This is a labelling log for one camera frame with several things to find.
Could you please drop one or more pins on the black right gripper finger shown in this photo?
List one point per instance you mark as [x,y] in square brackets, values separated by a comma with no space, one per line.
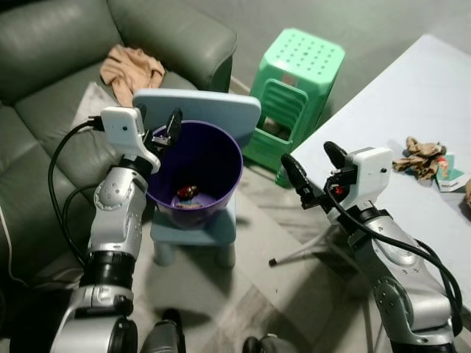
[335,154]
[296,175]

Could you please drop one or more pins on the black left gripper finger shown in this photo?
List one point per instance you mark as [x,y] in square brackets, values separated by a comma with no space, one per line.
[175,125]
[140,116]

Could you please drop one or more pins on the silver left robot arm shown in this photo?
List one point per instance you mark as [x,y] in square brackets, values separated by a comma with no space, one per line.
[118,213]

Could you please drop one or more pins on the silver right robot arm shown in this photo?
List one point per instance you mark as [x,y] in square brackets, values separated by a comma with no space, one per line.
[401,261]

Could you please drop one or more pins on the purple plastic rubbish bin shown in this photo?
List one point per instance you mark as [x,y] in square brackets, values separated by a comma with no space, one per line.
[210,158]

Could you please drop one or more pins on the red and dark trash piece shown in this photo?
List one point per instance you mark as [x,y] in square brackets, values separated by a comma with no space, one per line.
[187,193]

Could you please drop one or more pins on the crumpled brown paper trash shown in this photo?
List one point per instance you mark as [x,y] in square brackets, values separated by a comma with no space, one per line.
[421,158]

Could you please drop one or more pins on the light blue small chair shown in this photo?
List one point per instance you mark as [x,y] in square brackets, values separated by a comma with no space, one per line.
[213,107]

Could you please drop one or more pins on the crumpled beige cloth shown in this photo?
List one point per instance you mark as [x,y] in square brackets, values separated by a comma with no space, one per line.
[131,72]

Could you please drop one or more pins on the green plastic stool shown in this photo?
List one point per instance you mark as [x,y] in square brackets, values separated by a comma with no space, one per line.
[305,62]

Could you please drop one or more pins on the dark green leather sofa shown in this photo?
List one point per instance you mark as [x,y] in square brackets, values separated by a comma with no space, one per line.
[51,44]

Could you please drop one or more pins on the small teal and white box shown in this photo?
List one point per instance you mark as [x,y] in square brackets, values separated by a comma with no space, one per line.
[450,176]

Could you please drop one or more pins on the crumpled brown paper bag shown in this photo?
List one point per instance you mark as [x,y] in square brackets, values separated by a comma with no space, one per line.
[468,193]

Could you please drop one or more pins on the dark right robot leg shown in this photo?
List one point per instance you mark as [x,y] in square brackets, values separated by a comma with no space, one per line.
[268,346]

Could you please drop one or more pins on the dark robot leg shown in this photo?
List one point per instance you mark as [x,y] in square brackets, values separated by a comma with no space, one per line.
[163,334]
[268,346]

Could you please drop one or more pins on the dark left robot leg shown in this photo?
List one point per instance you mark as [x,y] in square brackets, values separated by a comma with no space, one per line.
[163,334]

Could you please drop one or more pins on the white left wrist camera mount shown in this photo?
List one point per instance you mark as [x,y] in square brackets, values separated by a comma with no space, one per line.
[121,129]

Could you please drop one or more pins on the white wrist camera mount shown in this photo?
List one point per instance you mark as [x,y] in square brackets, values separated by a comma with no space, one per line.
[121,129]
[370,173]

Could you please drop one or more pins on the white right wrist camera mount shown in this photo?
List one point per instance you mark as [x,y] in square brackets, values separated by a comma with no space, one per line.
[370,173]

